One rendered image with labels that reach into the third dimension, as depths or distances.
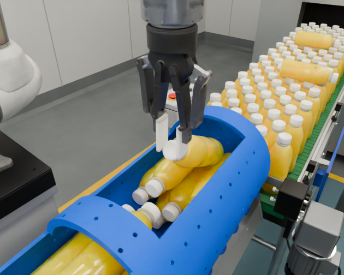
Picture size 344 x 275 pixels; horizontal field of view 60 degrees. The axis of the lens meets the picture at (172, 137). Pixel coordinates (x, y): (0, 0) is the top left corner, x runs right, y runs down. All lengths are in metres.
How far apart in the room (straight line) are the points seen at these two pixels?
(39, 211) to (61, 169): 1.65
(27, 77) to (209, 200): 0.64
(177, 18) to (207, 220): 0.34
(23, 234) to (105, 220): 0.54
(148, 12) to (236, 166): 0.37
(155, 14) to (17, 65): 0.57
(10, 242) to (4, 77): 0.45
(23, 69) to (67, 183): 1.63
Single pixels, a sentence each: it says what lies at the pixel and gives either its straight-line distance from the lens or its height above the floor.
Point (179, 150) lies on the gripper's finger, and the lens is 0.53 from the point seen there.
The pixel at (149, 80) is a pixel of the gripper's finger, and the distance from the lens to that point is 0.52.
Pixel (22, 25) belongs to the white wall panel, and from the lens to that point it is 3.38.
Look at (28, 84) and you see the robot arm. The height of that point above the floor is 1.24.
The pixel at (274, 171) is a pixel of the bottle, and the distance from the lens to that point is 0.97.
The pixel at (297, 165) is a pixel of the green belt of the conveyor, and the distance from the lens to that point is 1.19.
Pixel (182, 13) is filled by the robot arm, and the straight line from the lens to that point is 0.42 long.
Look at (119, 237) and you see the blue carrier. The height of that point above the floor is 1.23.
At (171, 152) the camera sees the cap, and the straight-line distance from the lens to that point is 0.56.
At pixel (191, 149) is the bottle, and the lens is 0.58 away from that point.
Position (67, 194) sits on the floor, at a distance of 2.38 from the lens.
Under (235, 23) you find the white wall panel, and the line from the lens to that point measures 5.41.
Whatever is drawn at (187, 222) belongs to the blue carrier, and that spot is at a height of 1.20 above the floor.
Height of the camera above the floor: 1.60
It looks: 34 degrees down
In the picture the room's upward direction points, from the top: straight up
